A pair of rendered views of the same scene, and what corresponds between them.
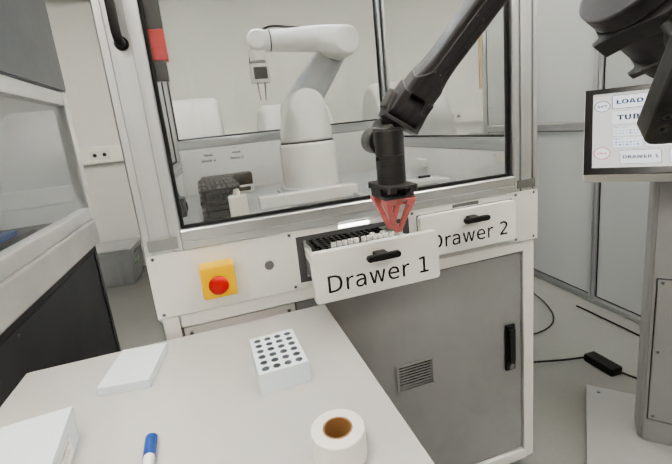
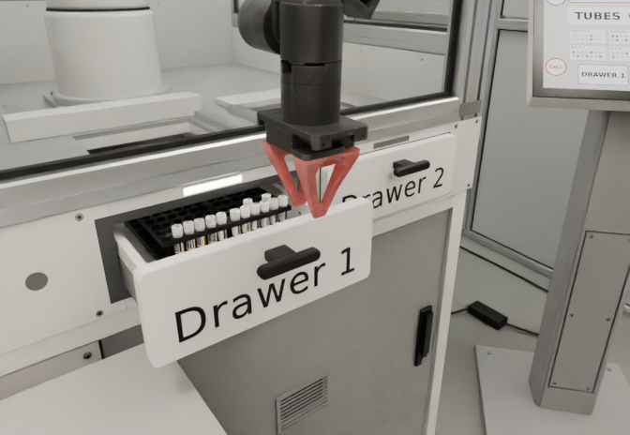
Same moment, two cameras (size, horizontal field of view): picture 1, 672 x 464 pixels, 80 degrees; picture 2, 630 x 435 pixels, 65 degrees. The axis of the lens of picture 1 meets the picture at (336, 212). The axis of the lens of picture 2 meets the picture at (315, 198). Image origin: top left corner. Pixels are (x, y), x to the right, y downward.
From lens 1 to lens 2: 35 cm
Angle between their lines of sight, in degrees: 22
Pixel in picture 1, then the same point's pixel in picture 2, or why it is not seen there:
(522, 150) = (472, 56)
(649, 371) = (559, 337)
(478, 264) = (397, 232)
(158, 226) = not seen: outside the picture
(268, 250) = (32, 251)
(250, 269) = not seen: outside the picture
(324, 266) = (169, 293)
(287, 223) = (74, 191)
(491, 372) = (398, 372)
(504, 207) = (442, 146)
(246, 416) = not seen: outside the picture
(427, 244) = (355, 226)
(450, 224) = (370, 176)
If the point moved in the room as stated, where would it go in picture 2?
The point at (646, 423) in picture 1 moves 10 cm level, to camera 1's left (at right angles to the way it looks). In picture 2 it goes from (547, 391) to (518, 400)
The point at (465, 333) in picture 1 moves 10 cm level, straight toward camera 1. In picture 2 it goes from (372, 330) to (381, 367)
